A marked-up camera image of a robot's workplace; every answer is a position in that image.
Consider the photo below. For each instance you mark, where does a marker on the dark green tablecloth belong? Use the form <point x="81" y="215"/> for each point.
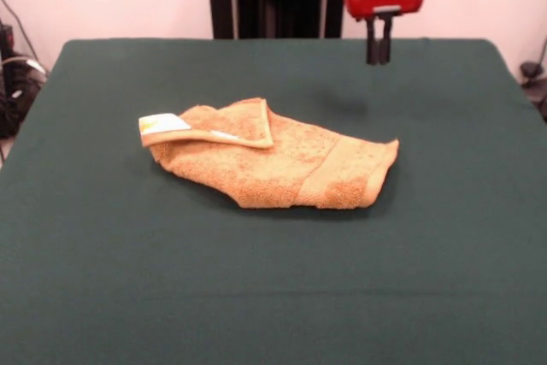
<point x="128" y="254"/>

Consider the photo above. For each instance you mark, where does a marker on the black power adapter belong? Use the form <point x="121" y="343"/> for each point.
<point x="6" y="36"/>

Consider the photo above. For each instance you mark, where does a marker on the orange terry towel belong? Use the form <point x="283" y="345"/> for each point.
<point x="278" y="168"/>

